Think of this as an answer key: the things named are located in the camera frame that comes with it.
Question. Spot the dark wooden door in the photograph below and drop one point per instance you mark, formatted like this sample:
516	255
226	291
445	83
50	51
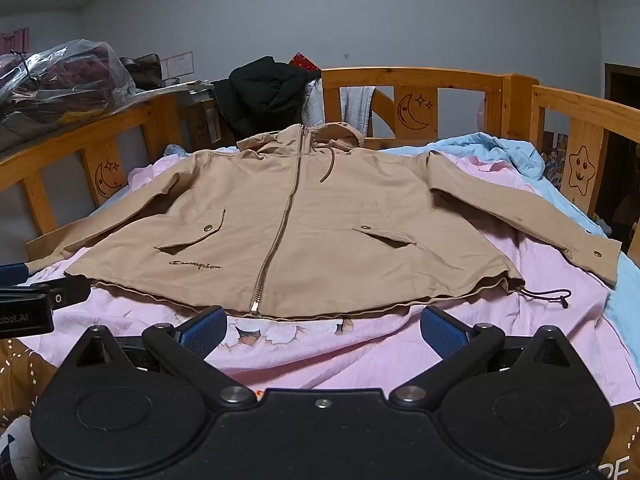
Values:
622	135

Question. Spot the light blue bedsheet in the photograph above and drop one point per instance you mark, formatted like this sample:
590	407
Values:
625	310

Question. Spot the colourful poster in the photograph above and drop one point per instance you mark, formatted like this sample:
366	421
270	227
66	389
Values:
554	160

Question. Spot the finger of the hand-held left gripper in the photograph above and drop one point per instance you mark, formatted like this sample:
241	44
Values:
12	275
70	290

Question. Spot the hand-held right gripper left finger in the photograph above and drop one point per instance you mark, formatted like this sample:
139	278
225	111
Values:
202	334

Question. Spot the black jacket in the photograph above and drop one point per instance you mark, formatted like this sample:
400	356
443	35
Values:
260	90

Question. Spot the pink floral bedsheet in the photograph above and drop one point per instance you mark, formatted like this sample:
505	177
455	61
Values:
350	355

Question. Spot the pink curtain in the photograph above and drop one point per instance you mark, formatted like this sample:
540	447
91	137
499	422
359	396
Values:
15	40

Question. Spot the tan hooded jacket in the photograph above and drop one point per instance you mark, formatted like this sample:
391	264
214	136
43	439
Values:
325	220

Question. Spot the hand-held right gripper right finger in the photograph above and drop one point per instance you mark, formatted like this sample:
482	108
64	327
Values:
441	334

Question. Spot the white cloth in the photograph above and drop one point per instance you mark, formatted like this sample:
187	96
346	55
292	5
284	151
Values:
357	107

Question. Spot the white wall notice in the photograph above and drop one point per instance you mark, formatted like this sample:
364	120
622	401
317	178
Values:
177	65

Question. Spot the brown leather bag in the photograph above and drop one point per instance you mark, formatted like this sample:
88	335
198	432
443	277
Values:
142	70

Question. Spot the red paper decoration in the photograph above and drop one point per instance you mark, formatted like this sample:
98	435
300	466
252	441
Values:
304	62

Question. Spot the clear plastic bag of clothes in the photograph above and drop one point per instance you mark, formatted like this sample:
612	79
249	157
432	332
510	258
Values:
60	85

